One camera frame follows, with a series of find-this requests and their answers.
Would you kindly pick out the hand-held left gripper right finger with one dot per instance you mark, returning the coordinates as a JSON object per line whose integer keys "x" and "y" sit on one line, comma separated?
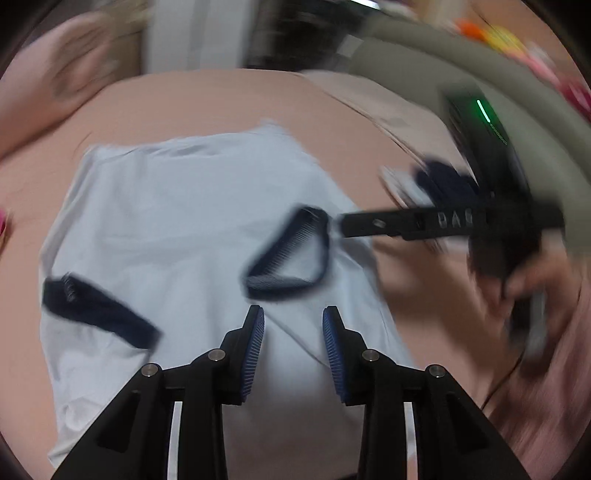
{"x": 333, "y": 355}

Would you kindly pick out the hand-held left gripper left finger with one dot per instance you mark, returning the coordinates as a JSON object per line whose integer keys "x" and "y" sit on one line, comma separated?
{"x": 254, "y": 355}

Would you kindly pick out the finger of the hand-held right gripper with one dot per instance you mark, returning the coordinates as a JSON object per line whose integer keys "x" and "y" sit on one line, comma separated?
{"x": 415, "y": 224}

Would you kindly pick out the light blue shirt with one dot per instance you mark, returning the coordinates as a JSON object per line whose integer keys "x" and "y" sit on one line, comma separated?
{"x": 184, "y": 207}

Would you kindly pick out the person's right hand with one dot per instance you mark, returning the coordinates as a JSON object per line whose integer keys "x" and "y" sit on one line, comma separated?
{"x": 558, "y": 300}

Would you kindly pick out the folded white printed garment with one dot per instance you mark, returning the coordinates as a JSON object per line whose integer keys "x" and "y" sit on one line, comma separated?
{"x": 401, "y": 187}

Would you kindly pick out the folded navy garment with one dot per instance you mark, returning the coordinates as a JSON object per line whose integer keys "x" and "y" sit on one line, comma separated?
{"x": 443, "y": 184}

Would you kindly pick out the large beige dotted pillow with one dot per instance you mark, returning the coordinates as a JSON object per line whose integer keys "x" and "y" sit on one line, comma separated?
{"x": 415, "y": 138}

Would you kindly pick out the pink plush toy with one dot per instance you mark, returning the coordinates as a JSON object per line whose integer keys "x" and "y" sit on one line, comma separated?
{"x": 572, "y": 92}

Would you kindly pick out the yellow sponge plush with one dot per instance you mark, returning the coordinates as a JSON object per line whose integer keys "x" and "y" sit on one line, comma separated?
{"x": 505, "y": 39}

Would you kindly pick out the grey padded headboard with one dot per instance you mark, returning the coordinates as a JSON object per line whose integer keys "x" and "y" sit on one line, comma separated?
{"x": 415, "y": 60}

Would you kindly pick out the orange carrot plush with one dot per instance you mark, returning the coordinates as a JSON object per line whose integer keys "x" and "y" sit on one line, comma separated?
{"x": 471, "y": 28}

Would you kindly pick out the small beige dotted pillow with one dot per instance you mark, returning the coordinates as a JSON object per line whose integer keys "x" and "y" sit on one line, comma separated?
{"x": 360, "y": 92}

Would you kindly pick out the glass door wardrobe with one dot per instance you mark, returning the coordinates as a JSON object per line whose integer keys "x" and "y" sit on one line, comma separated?
{"x": 295, "y": 37}

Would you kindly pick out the bed with pink sheet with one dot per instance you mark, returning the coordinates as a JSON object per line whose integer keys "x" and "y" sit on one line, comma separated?
{"x": 207, "y": 97}

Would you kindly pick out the magenta garment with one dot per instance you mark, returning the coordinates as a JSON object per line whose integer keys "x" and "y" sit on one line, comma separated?
{"x": 2, "y": 224}

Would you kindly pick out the white wardrobe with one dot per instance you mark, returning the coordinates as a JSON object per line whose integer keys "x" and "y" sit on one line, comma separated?
{"x": 194, "y": 37}

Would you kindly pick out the rolled pink quilt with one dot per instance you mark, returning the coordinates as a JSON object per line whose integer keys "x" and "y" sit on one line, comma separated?
{"x": 27, "y": 83}

